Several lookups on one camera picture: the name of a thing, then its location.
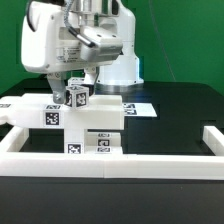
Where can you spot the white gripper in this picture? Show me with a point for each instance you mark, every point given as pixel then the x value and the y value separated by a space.
pixel 60 36

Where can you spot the white tagged cube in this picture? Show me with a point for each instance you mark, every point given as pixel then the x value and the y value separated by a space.
pixel 77 96
pixel 75 81

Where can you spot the white chair back frame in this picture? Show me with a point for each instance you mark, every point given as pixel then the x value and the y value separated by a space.
pixel 38 111

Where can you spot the white chair seat block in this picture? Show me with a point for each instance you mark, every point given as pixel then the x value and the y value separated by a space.
pixel 74 141

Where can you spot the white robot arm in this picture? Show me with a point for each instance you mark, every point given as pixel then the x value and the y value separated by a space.
pixel 124 71

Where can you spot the white tag marker sheet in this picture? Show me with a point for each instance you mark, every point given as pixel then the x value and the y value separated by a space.
pixel 139 109

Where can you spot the white U-shaped fence frame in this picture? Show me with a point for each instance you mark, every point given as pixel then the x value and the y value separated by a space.
pixel 15 163

